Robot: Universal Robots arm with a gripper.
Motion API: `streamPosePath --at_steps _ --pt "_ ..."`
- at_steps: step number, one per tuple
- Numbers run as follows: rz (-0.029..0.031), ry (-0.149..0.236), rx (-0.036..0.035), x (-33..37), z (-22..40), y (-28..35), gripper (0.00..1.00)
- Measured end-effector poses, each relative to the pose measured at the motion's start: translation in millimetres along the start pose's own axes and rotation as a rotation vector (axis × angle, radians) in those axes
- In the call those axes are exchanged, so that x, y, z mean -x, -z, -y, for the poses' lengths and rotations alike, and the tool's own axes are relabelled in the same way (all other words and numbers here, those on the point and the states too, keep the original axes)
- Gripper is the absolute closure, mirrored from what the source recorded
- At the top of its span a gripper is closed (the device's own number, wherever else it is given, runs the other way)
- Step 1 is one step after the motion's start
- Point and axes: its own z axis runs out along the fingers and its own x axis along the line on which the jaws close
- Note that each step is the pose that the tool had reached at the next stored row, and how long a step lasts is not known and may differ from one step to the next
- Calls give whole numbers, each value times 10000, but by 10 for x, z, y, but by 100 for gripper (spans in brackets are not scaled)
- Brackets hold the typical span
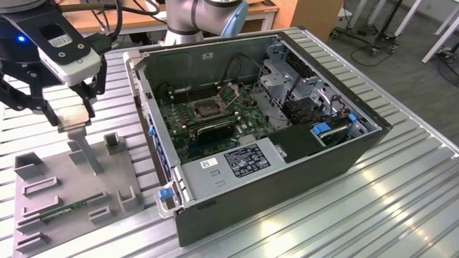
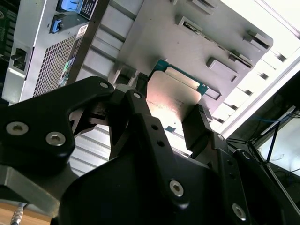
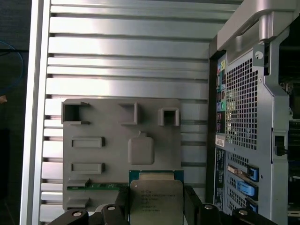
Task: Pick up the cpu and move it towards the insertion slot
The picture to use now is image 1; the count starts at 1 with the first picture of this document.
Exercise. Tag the black wheeled stand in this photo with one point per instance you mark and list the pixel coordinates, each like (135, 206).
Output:
(382, 37)

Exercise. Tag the black expansion card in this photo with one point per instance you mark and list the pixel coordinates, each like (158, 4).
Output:
(215, 134)

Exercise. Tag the white table frame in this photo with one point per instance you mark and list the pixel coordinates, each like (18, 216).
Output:
(430, 55)

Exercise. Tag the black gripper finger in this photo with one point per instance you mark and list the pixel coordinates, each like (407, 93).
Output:
(36, 94)
(87, 94)

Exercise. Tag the silver CPU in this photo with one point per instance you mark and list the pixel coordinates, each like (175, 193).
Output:
(71, 117)

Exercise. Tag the black plastic shroud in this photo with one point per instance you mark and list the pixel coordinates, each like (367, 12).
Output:
(294, 145)

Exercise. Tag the grey plastic parts rack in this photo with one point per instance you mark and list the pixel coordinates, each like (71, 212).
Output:
(90, 185)

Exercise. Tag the thin metal locking lever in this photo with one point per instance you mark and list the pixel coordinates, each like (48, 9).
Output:
(189, 95)

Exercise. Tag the silver metal drive cage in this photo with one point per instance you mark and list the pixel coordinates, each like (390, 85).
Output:
(273, 80)

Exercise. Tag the small silver chipset heatsink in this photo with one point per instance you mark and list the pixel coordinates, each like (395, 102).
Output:
(249, 138)

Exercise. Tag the black open PC case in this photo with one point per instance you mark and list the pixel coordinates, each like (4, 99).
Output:
(269, 201)

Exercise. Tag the wooden desk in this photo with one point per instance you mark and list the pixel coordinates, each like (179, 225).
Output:
(266, 9)

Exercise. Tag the CPU socket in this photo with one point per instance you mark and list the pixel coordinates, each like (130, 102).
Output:
(210, 108)

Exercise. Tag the green RAM stick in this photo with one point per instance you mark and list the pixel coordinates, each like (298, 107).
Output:
(71, 207)

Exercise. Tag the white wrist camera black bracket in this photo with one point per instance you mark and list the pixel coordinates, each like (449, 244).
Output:
(79, 67)

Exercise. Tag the hard disk in blue carrier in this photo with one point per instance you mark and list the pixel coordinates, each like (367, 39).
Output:
(321, 128)

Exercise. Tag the green motherboard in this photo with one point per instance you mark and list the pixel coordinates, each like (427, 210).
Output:
(251, 118)

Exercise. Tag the silver power supply with label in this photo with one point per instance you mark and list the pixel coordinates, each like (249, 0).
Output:
(215, 177)

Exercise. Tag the wooden cabinet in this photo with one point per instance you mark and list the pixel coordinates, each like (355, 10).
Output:
(315, 16)

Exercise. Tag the white tape strip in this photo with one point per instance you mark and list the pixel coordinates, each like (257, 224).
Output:
(405, 234)

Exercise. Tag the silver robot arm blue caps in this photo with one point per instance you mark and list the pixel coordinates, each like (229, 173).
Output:
(183, 16)

